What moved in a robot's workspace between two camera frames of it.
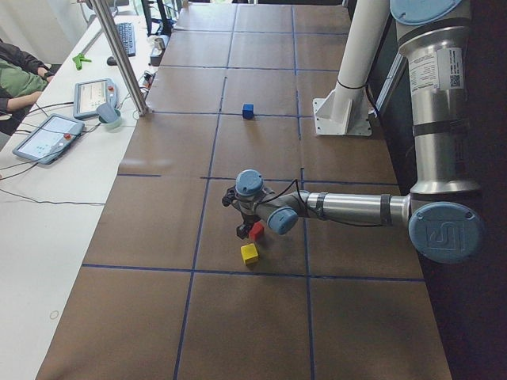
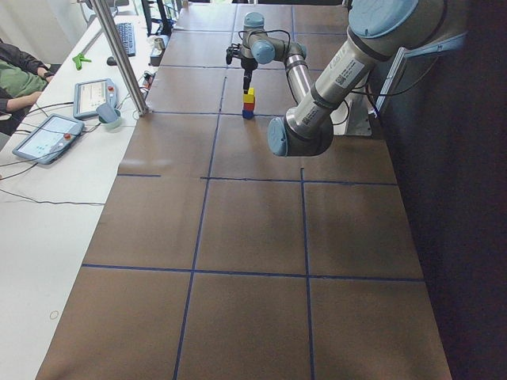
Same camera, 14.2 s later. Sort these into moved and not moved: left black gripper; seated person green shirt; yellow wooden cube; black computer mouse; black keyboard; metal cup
Moved: yellow wooden cube; left black gripper
Not moved: black computer mouse; black keyboard; metal cup; seated person green shirt
